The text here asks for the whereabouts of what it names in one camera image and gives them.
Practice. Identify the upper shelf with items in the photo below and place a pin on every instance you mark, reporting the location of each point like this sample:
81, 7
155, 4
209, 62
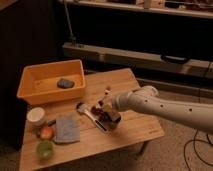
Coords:
152, 6

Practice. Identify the green vegetable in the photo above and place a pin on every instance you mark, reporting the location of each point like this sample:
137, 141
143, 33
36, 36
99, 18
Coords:
48, 124

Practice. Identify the white handled brush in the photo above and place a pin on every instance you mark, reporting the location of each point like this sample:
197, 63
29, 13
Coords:
82, 108

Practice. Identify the metal stand pole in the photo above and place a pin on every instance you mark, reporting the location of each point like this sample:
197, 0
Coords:
72, 37

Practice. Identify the blue folded cloth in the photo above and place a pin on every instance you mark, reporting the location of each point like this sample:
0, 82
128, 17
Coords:
67, 130

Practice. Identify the dark grape bunch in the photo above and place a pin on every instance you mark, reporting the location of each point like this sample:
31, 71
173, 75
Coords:
99, 113

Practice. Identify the grey metal shelf rail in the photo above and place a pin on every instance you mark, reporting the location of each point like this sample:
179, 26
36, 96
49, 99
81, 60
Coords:
136, 59

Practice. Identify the red apple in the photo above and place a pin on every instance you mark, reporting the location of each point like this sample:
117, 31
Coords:
46, 133

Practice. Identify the yellow plastic bin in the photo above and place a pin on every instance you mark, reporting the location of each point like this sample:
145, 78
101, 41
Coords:
38, 84

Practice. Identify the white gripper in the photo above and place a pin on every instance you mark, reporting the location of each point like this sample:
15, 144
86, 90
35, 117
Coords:
106, 106

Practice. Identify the small metal cup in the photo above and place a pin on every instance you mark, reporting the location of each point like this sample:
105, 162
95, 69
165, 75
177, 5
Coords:
112, 125

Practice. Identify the green round fruit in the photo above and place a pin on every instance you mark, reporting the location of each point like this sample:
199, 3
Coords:
44, 150

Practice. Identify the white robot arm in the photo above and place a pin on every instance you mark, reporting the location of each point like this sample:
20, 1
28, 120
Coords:
145, 100

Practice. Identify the black handle on rail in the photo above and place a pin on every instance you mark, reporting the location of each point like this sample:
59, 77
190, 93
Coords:
174, 59

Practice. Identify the white round container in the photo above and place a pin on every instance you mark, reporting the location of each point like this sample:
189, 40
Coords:
36, 116

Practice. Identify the brown rectangular eraser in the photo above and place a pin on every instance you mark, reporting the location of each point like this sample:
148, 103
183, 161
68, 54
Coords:
114, 117

